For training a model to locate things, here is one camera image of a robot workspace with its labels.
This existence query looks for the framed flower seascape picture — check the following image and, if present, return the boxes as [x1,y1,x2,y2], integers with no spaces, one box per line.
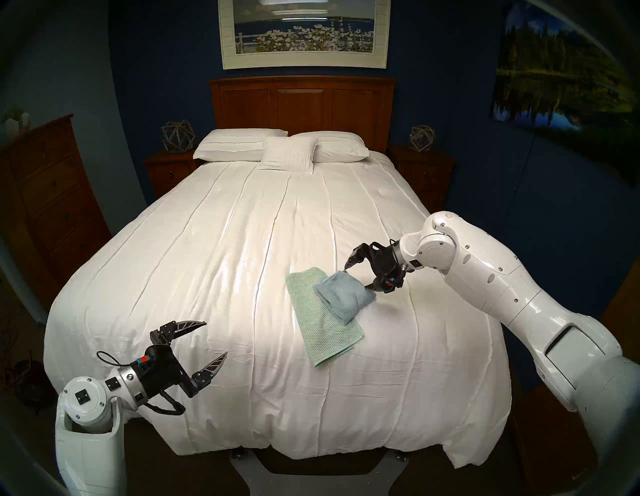
[218,0,392,70]

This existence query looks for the forest lake canvas print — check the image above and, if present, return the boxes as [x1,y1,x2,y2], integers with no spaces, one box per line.
[490,0,640,183]

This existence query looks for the light blue hand towel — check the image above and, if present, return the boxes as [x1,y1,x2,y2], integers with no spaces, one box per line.
[313,270,377,327]

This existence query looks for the square pleated white pillow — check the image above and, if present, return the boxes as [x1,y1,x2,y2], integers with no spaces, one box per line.
[258,136,319,175]

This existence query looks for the small white potted plant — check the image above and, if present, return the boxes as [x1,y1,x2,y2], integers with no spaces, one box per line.
[2,107,32,141]

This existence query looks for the thin dark wall cord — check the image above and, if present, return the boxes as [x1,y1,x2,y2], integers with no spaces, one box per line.
[480,134,536,266]

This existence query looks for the mint green waffle towel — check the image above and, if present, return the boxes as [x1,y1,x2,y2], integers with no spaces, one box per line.
[285,266,365,368]

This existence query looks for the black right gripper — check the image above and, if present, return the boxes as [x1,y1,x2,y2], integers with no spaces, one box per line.
[344,242,405,294]

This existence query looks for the brown wooden nightstand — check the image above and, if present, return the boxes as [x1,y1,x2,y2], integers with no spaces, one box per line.
[144,151,200,199]
[388,145,457,221]

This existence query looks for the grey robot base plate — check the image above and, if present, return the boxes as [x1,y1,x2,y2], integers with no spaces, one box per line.
[230,449,408,496]

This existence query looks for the red floor cables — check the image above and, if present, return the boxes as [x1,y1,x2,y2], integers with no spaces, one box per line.
[2,310,56,416]

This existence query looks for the grey geometric wire ornament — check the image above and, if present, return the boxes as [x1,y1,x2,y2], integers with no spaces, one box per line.
[410,125,436,152]
[160,120,196,154]

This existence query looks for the white bed comforter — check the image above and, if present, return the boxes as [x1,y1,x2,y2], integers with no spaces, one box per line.
[44,150,512,470]

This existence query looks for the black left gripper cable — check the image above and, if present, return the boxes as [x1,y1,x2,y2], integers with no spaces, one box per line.
[96,351,185,416]

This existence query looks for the tall brown wooden dresser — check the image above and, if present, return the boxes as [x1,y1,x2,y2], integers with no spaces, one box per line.
[0,114,112,301]

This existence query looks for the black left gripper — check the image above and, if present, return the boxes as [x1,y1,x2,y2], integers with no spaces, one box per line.
[130,320,228,400]

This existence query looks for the brown wooden headboard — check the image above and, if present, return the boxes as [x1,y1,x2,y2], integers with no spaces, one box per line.
[208,76,397,153]

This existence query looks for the long white pillow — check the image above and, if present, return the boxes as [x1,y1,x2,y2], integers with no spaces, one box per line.
[193,128,289,163]
[290,131,371,164]

